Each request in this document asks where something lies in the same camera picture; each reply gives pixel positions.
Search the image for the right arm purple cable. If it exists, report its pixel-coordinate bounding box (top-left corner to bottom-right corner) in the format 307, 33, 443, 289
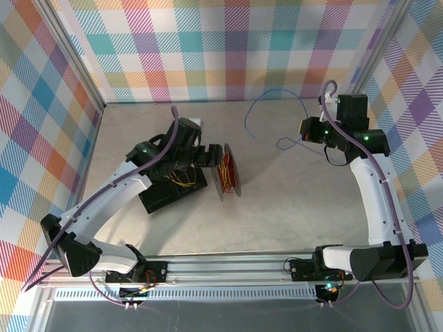
318, 80, 415, 310

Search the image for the black cable spool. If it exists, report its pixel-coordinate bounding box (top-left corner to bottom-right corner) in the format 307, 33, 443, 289
210, 142, 242, 203

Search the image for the yellow cable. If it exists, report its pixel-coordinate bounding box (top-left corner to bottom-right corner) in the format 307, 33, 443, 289
161, 168, 198, 187

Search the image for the blue cable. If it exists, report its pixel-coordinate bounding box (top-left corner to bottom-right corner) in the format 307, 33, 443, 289
244, 88, 329, 156

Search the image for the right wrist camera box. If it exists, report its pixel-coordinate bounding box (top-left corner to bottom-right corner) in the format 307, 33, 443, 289
317, 93, 339, 122

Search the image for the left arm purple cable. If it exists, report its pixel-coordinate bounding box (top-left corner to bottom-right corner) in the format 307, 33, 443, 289
21, 104, 180, 307

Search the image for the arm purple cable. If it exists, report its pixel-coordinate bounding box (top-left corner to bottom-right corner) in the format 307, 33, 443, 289
318, 80, 415, 310
21, 104, 180, 307

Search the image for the black divided box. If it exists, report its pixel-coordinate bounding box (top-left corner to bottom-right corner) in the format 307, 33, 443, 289
137, 169, 209, 216

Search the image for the black camera cable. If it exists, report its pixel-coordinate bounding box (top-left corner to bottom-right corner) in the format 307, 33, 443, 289
323, 144, 351, 167

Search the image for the red cable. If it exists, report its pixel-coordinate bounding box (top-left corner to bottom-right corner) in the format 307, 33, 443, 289
220, 151, 237, 194

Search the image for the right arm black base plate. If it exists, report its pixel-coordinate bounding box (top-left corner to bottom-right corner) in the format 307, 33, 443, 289
288, 257, 354, 282

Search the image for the aluminium mounting rail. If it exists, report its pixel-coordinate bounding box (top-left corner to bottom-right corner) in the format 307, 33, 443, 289
37, 254, 422, 287

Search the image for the orange cable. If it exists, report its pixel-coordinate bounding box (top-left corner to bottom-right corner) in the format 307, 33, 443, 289
217, 165, 233, 191

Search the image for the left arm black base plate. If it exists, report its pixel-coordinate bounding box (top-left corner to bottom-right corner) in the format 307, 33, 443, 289
105, 261, 170, 284

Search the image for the white slotted cable duct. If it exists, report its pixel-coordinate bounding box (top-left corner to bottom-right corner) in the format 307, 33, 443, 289
53, 285, 318, 302

